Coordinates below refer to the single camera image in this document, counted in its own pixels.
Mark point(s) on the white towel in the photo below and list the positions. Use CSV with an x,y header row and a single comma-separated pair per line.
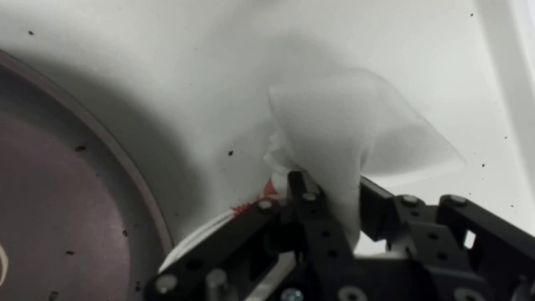
x,y
344,134

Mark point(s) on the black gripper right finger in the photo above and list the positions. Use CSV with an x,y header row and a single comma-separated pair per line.
x,y
478,244

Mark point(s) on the dark frying pan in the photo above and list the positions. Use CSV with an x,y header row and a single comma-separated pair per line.
x,y
55,194

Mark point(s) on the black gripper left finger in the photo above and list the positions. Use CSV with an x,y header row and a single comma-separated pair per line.
x,y
317,239

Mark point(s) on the white plastic tray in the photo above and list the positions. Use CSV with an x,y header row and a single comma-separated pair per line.
x,y
167,55

